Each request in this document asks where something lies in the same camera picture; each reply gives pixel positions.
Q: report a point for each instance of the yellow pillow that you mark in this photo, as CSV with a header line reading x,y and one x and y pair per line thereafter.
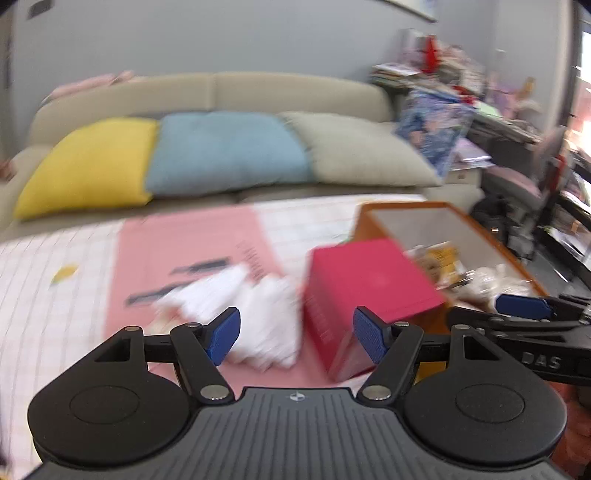
x,y
87,166

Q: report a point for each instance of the white cloth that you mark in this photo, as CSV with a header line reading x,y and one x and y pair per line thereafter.
x,y
263,314

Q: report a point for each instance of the clear plastic bag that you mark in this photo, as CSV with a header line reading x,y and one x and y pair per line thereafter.
x,y
501,281

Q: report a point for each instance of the grey desk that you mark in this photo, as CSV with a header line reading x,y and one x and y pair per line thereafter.
x,y
503,124

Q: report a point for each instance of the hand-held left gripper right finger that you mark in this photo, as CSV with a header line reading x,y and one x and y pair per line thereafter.
x,y
369,334

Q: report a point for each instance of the checkered fruit print tablecloth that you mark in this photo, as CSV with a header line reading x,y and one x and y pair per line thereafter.
x,y
46,314

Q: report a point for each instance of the orange cardboard box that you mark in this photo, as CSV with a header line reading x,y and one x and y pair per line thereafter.
x,y
461,226

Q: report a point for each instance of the black backpack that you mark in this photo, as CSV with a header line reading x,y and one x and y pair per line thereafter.
x,y
503,226

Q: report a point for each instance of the grey-green pillow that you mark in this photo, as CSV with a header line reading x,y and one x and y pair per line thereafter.
x,y
360,152

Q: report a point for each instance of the beige sofa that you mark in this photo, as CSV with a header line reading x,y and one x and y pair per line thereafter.
x,y
258,90

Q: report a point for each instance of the red cube box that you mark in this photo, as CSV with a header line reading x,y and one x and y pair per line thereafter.
x,y
364,277

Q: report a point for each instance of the blue pillow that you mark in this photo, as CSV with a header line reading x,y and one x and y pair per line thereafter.
x,y
226,152

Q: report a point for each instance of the plastic document sleeves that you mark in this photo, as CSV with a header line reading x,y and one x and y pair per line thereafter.
x,y
471,154

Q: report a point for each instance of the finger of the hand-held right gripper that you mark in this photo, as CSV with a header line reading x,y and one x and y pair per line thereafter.
x,y
508,326
521,305

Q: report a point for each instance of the pile of books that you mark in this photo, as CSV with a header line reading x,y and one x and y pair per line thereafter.
x,y
397,74

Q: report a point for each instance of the red paper ornament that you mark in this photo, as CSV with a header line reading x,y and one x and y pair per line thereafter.
x,y
431,53

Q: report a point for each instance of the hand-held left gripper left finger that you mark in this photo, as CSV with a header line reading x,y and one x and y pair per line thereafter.
x,y
224,334

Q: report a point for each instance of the blue patterned bag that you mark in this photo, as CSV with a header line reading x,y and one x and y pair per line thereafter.
x,y
434,127

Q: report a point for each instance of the pink orange cloth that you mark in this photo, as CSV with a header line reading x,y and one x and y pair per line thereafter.
x,y
579,434

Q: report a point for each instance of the pink grey desk chair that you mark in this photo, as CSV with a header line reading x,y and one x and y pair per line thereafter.
x,y
526,180

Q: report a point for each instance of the pink mat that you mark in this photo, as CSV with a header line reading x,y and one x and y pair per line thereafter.
x,y
184,249

